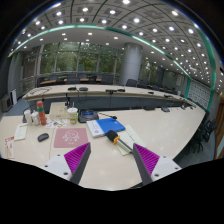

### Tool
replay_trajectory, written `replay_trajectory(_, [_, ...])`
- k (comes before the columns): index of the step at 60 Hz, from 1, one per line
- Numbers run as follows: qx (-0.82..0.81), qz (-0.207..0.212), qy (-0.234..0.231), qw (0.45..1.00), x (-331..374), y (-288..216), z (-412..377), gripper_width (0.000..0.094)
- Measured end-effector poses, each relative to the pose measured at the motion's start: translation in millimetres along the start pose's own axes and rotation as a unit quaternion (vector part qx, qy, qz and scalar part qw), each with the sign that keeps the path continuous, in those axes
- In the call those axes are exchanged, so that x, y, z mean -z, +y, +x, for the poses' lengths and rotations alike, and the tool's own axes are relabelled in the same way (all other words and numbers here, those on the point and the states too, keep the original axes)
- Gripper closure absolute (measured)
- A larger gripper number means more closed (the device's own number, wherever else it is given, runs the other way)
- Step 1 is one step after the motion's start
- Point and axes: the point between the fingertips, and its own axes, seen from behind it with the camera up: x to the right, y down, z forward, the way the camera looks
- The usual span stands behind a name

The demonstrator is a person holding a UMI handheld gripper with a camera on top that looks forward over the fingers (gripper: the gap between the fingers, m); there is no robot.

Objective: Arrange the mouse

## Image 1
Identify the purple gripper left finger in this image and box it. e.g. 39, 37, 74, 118
43, 142, 92, 185

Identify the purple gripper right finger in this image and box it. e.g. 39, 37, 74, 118
132, 143, 183, 187

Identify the pink mouse pad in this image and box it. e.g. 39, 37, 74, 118
54, 128, 88, 148

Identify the black computer mouse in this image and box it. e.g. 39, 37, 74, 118
37, 133, 49, 142

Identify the pale green paper sheet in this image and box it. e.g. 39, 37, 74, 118
118, 125, 146, 148

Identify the white booklet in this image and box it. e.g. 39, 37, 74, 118
87, 120, 104, 138

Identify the black handheld microphone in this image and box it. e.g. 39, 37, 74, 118
106, 130, 132, 153

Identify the colourful sticker sheet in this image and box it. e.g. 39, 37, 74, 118
46, 119, 67, 129

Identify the black conference microphone unit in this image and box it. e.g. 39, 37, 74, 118
78, 109, 99, 123

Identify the blue folder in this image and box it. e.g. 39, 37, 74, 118
97, 118, 125, 134

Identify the beige box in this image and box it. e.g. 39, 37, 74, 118
49, 102, 69, 119

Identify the red bottle green cap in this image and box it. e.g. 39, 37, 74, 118
37, 100, 47, 126

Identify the white plastic bottle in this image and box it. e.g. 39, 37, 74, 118
31, 111, 40, 126

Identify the white notepad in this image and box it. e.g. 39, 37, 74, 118
14, 123, 28, 141

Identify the long curved conference desk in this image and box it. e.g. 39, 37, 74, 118
23, 84, 195, 108

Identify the red white leaflet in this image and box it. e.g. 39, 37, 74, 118
5, 137, 14, 159

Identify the white small jar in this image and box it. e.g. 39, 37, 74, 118
24, 110, 32, 125

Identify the grey round column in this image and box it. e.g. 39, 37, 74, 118
119, 42, 143, 85

